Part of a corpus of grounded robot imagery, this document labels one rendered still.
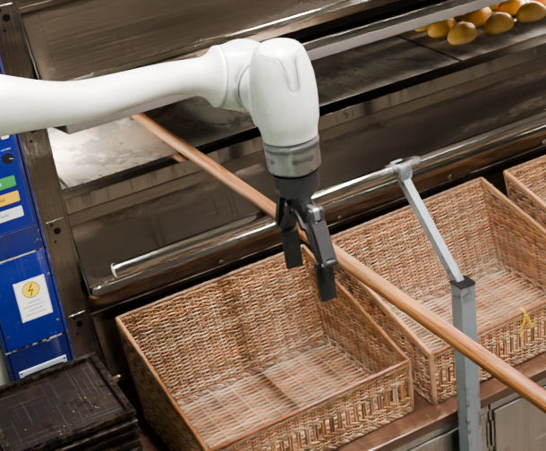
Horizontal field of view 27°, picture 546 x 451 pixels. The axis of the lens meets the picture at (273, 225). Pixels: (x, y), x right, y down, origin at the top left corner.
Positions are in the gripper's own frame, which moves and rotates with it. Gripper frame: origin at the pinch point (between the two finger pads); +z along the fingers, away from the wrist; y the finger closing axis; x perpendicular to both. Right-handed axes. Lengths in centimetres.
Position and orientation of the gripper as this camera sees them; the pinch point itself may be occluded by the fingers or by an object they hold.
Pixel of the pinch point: (310, 276)
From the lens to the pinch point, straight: 191.7
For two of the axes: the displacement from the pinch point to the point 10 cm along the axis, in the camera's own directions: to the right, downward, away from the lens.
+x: 9.1, -2.9, 3.0
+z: 1.4, 8.9, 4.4
